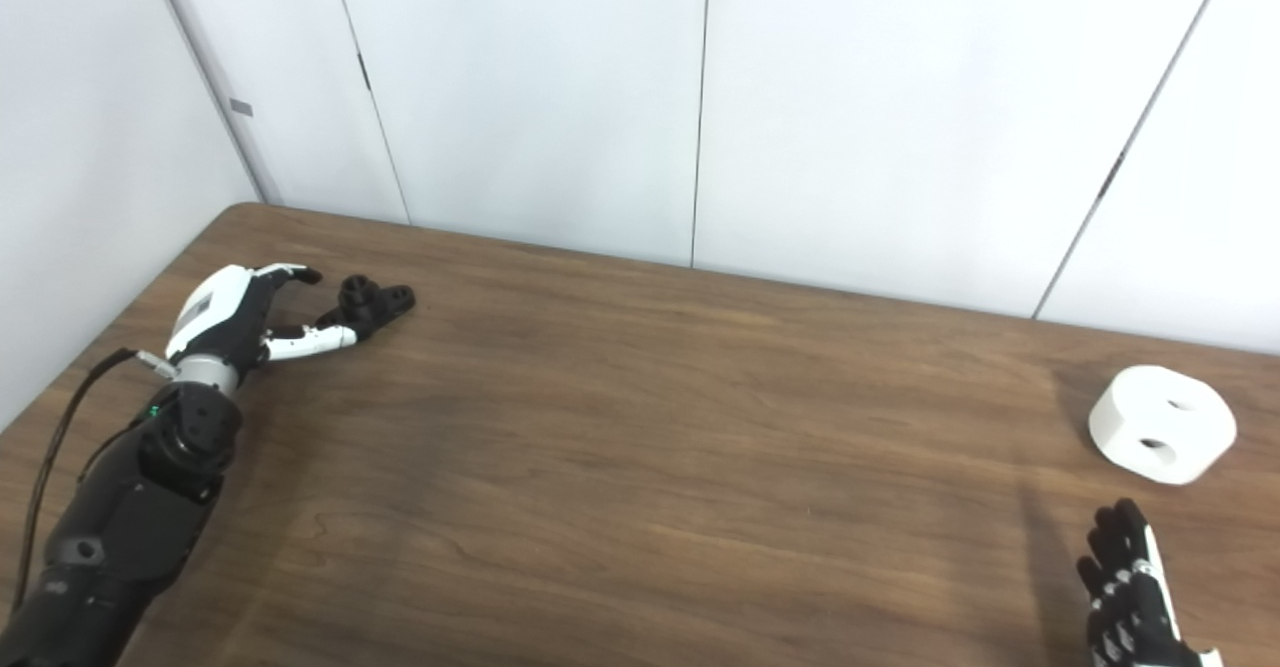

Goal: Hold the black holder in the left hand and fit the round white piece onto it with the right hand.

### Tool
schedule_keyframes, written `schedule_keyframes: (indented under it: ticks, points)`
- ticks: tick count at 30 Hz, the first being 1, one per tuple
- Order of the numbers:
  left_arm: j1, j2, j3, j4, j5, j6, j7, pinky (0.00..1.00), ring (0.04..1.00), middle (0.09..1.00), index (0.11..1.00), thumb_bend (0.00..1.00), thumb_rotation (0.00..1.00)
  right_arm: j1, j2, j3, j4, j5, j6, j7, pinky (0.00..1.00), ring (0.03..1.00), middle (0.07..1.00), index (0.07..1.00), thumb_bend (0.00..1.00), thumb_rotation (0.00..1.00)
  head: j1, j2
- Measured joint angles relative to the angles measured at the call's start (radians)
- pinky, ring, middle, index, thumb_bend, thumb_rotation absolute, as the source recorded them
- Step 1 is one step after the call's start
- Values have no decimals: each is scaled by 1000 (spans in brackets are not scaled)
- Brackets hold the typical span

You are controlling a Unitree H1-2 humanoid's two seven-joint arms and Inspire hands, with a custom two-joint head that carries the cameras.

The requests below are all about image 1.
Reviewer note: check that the round white piece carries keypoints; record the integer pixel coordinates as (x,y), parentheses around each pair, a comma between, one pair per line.
(1160,417)

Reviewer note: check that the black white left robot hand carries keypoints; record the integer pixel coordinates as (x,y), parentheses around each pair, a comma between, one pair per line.
(215,307)

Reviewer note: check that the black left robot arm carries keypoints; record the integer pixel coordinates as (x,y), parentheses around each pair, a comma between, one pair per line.
(130,527)

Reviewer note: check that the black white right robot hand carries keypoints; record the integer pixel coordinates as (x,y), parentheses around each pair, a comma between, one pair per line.
(1130,617)

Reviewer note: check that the black flanged holder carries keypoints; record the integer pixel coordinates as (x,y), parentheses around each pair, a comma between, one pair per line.
(372,304)

